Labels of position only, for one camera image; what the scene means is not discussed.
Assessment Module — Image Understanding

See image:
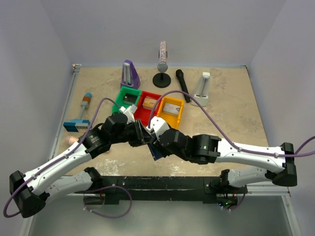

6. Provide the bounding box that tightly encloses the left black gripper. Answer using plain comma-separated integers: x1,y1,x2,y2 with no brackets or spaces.
111,119,153,148

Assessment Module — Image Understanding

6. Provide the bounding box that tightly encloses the navy blue card holder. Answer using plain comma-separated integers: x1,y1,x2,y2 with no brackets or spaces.
147,144,164,161

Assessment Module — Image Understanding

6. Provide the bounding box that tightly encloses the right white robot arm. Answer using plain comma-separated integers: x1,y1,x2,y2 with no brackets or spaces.
151,128,297,193

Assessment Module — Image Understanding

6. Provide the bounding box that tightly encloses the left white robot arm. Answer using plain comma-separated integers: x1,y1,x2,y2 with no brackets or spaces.
9,113,155,218

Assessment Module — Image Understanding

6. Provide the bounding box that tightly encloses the orange card stack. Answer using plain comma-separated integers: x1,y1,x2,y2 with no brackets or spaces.
142,97,157,111

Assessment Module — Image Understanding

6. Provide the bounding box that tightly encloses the black card stack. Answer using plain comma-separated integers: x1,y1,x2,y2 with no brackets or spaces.
123,93,138,105

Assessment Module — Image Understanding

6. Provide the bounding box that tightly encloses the white card stack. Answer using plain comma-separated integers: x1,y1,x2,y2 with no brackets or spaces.
163,103,181,116

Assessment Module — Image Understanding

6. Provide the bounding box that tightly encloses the red plastic bin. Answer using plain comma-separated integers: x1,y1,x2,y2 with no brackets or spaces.
134,91,161,126

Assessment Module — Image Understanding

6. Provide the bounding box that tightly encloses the yellow plastic bin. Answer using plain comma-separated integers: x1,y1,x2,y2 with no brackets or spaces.
156,96,184,129

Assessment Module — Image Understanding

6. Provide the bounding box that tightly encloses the green plastic bin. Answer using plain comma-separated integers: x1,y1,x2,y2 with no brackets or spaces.
112,87,142,113

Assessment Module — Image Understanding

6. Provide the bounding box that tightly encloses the purple metronome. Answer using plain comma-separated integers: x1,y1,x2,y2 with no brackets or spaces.
120,59,140,89

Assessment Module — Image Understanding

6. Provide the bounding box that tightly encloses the black round microphone stand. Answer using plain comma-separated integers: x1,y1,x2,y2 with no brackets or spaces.
153,73,171,88

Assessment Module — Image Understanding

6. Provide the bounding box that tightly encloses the blue toy block hammer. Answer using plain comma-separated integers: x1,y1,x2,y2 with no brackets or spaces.
63,92,92,133

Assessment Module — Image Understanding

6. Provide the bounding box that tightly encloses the white metronome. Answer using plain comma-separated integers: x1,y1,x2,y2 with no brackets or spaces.
193,72,210,107

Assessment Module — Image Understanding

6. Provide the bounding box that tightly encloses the glitter microphone on stand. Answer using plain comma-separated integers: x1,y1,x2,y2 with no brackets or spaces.
157,41,168,73

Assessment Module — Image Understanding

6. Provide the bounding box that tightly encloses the black handheld microphone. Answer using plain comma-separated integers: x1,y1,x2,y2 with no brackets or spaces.
175,69,190,103

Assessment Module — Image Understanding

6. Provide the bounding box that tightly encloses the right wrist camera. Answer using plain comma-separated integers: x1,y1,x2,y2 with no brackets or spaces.
146,116,170,137

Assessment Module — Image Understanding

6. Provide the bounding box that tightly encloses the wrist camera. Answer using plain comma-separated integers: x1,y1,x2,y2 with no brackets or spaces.
119,104,137,124
146,116,170,137

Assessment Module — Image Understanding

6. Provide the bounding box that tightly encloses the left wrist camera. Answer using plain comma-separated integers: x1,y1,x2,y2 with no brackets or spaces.
119,104,137,124

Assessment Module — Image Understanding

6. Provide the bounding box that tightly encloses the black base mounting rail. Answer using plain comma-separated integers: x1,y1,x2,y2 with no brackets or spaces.
91,176,248,205

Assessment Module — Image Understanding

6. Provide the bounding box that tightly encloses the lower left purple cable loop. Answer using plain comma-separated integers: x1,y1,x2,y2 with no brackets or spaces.
83,185,133,219

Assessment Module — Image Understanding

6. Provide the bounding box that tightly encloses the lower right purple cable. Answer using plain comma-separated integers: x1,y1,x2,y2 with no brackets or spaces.
220,185,249,212

